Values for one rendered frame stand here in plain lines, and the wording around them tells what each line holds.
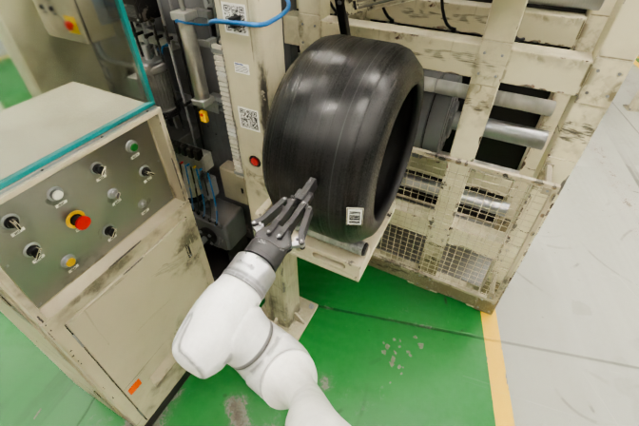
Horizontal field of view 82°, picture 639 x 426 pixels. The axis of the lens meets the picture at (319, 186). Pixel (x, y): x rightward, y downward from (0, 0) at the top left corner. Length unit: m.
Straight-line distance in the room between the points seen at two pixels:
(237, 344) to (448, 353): 1.53
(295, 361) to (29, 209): 0.74
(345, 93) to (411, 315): 1.51
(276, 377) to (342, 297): 1.47
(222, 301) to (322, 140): 0.40
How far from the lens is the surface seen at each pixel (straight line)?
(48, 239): 1.18
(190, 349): 0.65
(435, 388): 1.98
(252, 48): 1.04
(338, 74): 0.88
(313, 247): 1.21
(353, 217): 0.88
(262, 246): 0.71
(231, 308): 0.66
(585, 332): 2.44
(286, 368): 0.69
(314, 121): 0.84
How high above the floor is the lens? 1.78
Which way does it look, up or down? 40 degrees down
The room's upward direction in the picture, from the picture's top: straight up
